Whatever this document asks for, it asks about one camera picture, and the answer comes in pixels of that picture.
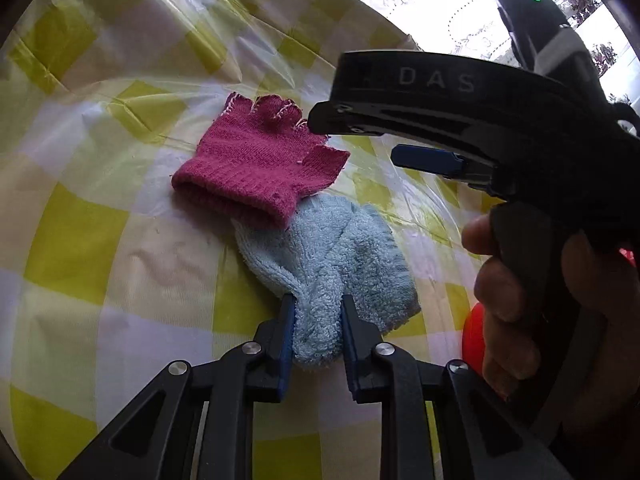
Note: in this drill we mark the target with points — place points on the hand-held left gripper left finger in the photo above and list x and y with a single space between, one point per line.
286 350

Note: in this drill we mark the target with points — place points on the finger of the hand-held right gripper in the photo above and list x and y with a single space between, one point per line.
380 122
425 159

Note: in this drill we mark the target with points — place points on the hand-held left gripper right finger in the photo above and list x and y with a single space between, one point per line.
351 350

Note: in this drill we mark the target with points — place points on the light blue terry cloth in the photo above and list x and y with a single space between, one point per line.
340 260

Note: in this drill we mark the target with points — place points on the magenta knit glove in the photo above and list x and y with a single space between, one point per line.
250 160

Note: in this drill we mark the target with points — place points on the person's right hand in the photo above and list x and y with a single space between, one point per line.
505 340

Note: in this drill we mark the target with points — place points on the yellow checked plastic tablecloth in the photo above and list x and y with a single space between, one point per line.
75 240

